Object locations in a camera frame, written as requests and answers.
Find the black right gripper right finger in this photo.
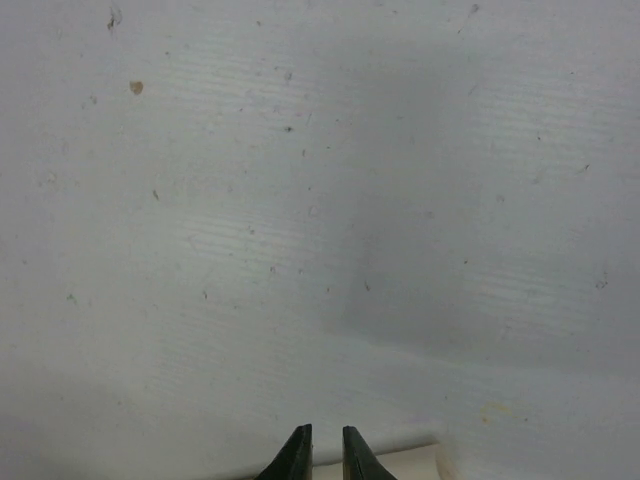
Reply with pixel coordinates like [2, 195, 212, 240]
[342, 426, 396, 480]

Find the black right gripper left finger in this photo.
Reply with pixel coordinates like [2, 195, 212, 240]
[257, 424, 313, 480]

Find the olive and cream underwear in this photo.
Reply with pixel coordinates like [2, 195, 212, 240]
[312, 442, 462, 480]

